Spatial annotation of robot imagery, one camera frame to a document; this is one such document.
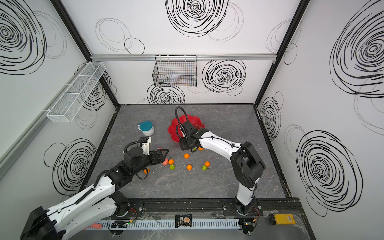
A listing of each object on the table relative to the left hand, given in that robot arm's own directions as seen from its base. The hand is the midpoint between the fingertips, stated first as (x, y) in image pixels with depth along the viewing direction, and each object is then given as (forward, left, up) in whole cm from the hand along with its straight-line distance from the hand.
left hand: (164, 151), depth 78 cm
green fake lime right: (-3, -22, -13) cm, 26 cm away
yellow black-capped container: (-27, -58, -11) cm, 65 cm away
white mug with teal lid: (+21, +17, -9) cm, 29 cm away
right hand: (+6, -7, -5) cm, 11 cm away
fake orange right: (-1, -24, -13) cm, 27 cm away
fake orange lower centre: (-3, -13, -13) cm, 19 cm away
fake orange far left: (-12, +6, +3) cm, 14 cm away
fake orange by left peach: (0, -2, -13) cm, 13 cm away
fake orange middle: (+4, -11, -13) cm, 17 cm away
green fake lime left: (-3, -3, -13) cm, 14 cm away
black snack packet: (-29, -12, -12) cm, 34 cm away
